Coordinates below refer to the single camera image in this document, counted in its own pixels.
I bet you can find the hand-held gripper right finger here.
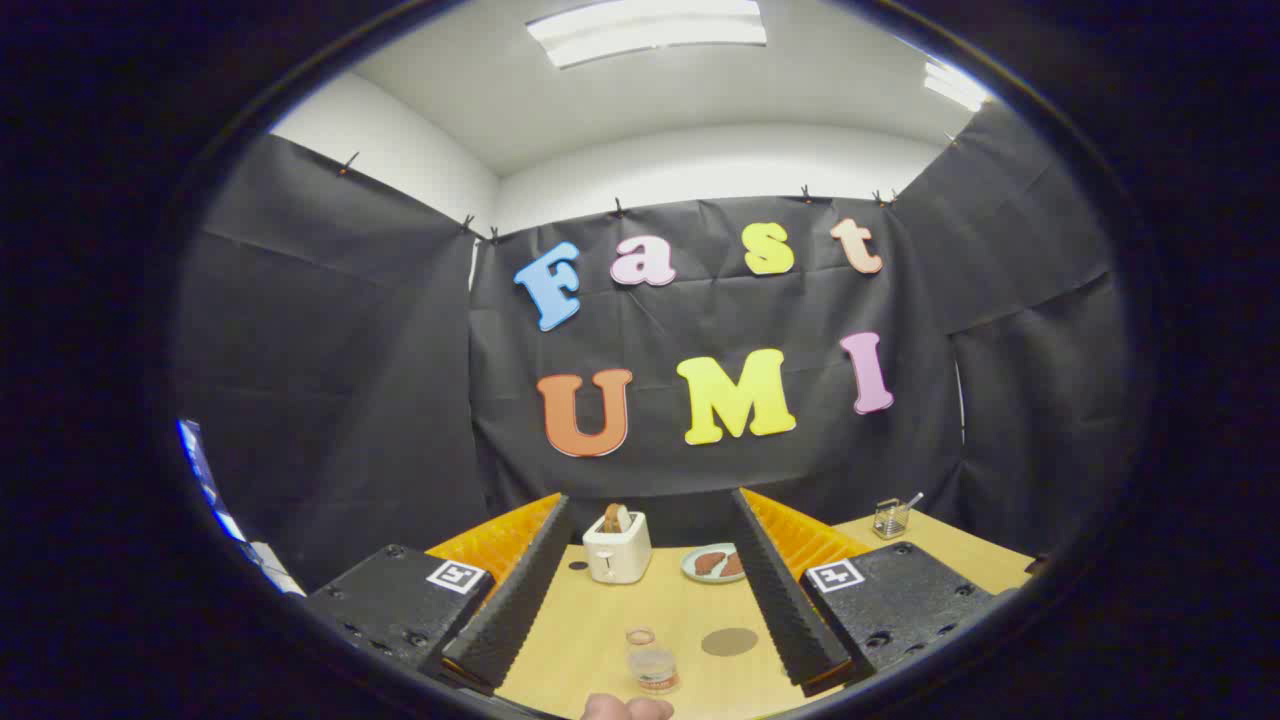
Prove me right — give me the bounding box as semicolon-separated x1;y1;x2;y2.
728;487;1001;698

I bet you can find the clear plastic juice bottle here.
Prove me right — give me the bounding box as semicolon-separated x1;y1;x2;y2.
626;627;682;696

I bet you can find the wooden table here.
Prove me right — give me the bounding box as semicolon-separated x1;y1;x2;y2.
495;510;1036;720

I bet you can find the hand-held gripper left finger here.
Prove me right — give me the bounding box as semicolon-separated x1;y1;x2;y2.
305;492;573;698

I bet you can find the large ceiling light panel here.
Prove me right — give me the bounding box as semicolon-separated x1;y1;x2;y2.
526;0;768;70

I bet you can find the pale green plate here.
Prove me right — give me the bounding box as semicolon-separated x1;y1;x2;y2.
681;543;748;584

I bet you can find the small ceiling light panel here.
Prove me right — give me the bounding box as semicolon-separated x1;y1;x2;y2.
922;60;991;113

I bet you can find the white toaster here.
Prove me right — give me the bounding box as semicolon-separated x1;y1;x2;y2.
583;511;653;585

